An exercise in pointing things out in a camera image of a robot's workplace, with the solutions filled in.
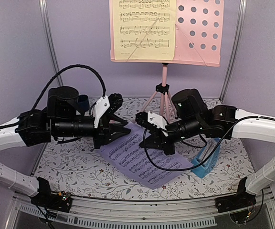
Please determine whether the pink music stand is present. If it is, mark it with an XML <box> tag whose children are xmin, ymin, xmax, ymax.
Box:
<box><xmin>109</xmin><ymin>0</ymin><xmax>224</xmax><ymax>120</ymax></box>

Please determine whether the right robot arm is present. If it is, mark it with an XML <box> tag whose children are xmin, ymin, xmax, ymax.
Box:
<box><xmin>135</xmin><ymin>89</ymin><xmax>275</xmax><ymax>208</ymax></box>

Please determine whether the black camera cable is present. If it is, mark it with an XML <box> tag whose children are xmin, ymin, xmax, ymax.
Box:
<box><xmin>142</xmin><ymin>116</ymin><xmax>260</xmax><ymax>171</ymax></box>
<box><xmin>31</xmin><ymin>63</ymin><xmax>107</xmax><ymax>113</ymax></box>

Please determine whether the black left camera cable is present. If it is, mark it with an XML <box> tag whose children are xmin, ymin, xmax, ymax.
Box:
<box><xmin>31</xmin><ymin>63</ymin><xmax>107</xmax><ymax>113</ymax></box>

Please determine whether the left aluminium frame post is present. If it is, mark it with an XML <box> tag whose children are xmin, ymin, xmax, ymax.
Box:
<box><xmin>39</xmin><ymin>0</ymin><xmax>59</xmax><ymax>73</ymax></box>

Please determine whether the dark blue cup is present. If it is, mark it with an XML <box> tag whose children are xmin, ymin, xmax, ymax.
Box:
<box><xmin>77</xmin><ymin>94</ymin><xmax>90</xmax><ymax>112</ymax></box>

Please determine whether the right aluminium frame post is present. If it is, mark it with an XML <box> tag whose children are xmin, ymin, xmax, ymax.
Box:
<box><xmin>219</xmin><ymin>0</ymin><xmax>247</xmax><ymax>103</ymax></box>

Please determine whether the aluminium frame post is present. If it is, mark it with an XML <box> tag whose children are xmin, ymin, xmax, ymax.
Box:
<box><xmin>219</xmin><ymin>0</ymin><xmax>247</xmax><ymax>103</ymax></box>
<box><xmin>39</xmin><ymin>0</ymin><xmax>59</xmax><ymax>73</ymax></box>

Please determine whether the aluminium front rail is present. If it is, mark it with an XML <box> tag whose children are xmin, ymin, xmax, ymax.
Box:
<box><xmin>5</xmin><ymin>181</ymin><xmax>275</xmax><ymax>229</ymax></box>

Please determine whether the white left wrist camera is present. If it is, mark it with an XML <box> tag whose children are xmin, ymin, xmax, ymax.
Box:
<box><xmin>93</xmin><ymin>93</ymin><xmax>123</xmax><ymax>128</ymax></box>

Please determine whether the yellow sheet music page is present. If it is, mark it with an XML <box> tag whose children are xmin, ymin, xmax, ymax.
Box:
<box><xmin>110</xmin><ymin>0</ymin><xmax>177</xmax><ymax>62</ymax></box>

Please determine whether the black right camera cable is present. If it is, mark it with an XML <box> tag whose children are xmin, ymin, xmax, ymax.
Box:
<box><xmin>142</xmin><ymin>116</ymin><xmax>260</xmax><ymax>171</ymax></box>

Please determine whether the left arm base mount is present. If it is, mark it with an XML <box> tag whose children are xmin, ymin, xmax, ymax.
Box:
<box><xmin>31</xmin><ymin>191</ymin><xmax>73</xmax><ymax>213</ymax></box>

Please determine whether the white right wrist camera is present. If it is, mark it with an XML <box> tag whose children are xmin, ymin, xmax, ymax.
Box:
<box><xmin>135</xmin><ymin>111</ymin><xmax>169</xmax><ymax>136</ymax></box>

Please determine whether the blue metronome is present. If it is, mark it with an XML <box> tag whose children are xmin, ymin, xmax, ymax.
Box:
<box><xmin>190</xmin><ymin>138</ymin><xmax>221</xmax><ymax>178</ymax></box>

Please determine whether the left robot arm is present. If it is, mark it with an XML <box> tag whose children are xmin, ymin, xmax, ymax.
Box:
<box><xmin>0</xmin><ymin>86</ymin><xmax>131</xmax><ymax>207</ymax></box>

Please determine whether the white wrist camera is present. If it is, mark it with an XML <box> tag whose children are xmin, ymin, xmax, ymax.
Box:
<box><xmin>93</xmin><ymin>93</ymin><xmax>123</xmax><ymax>128</ymax></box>
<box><xmin>135</xmin><ymin>111</ymin><xmax>169</xmax><ymax>136</ymax></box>

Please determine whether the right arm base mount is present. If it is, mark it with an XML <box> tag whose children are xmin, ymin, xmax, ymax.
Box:
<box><xmin>215</xmin><ymin>193</ymin><xmax>256</xmax><ymax>213</ymax></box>

